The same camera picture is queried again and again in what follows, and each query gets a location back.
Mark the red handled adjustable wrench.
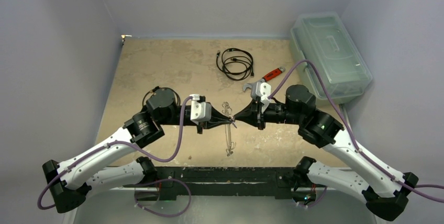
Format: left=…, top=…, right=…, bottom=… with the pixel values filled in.
left=242, top=66, right=285, bottom=95

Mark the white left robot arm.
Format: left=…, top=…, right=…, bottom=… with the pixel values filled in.
left=37, top=86, right=234, bottom=214

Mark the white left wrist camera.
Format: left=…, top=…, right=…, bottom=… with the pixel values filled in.
left=190, top=94, right=212, bottom=113

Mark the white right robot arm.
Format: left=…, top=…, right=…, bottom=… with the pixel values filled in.
left=235, top=84, right=418, bottom=221

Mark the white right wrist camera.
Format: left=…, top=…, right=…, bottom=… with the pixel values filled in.
left=250, top=81, right=271, bottom=108

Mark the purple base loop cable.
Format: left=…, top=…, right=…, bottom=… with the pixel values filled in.
left=134, top=176, right=193, bottom=218

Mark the clear green plastic toolbox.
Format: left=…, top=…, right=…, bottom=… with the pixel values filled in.
left=290, top=12, right=372, bottom=105

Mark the black coiled cable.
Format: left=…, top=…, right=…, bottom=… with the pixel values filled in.
left=215, top=48, right=255, bottom=82

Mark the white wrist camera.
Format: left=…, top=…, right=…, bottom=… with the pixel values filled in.
left=190, top=94, right=212, bottom=113
left=250, top=81, right=271, bottom=108

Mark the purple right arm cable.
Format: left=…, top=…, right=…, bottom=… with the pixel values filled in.
left=269, top=59, right=444, bottom=204

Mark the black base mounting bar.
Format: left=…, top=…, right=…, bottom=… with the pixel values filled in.
left=122, top=155, right=327, bottom=201

